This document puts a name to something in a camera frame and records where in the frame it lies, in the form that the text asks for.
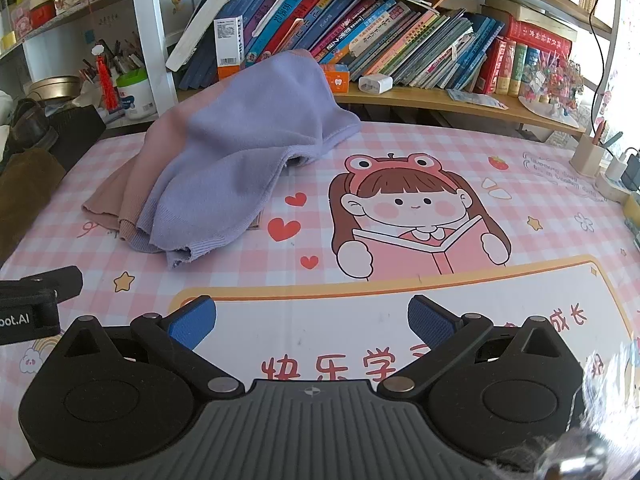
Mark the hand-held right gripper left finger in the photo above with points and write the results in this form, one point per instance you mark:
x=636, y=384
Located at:
x=192, y=322

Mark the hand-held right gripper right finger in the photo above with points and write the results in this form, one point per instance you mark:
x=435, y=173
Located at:
x=430, y=321

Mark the light purple sock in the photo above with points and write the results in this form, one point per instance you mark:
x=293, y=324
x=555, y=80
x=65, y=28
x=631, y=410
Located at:
x=235, y=150

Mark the pink checkered cartoon desk mat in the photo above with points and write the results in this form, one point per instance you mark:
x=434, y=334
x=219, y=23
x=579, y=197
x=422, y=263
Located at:
x=450, y=200

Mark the pink knit garment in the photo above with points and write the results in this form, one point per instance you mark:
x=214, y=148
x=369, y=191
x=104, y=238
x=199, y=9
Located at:
x=135, y=175

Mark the black leather bag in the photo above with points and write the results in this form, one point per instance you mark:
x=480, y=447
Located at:
x=75, y=130

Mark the white cloth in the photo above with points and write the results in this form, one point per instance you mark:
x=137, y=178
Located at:
x=5, y=107

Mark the gold round tin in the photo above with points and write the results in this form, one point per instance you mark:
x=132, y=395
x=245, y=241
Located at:
x=52, y=89

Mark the beige pen holder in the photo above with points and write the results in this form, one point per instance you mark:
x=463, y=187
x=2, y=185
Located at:
x=585, y=157

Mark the white power strip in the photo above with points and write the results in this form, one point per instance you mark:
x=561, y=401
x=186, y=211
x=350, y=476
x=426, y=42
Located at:
x=612, y=187

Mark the light blue packet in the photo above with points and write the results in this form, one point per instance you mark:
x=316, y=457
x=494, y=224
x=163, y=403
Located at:
x=475, y=97

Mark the white jar with green lid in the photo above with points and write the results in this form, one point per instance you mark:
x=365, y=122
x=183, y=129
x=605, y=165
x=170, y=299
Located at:
x=134, y=97

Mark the red tassel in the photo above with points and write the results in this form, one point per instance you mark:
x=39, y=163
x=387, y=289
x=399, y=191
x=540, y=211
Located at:
x=106, y=85

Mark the white charger plug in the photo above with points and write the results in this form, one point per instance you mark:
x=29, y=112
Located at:
x=376, y=84

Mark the small orange box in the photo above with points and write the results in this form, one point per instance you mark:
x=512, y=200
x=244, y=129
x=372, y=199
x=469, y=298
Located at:
x=336, y=79

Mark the bunch of pens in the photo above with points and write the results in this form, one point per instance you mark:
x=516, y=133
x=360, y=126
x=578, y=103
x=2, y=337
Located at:
x=122, y=60

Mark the colourful bead ornament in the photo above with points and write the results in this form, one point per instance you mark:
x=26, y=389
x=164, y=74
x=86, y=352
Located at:
x=550, y=85

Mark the tall orange and white box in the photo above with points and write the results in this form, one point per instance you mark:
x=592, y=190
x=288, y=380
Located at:
x=229, y=45

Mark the row of colourful books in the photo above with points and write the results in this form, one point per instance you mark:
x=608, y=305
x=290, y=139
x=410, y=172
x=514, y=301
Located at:
x=400, y=35

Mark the white and wooden bookshelf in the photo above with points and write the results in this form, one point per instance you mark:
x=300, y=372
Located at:
x=150, y=25

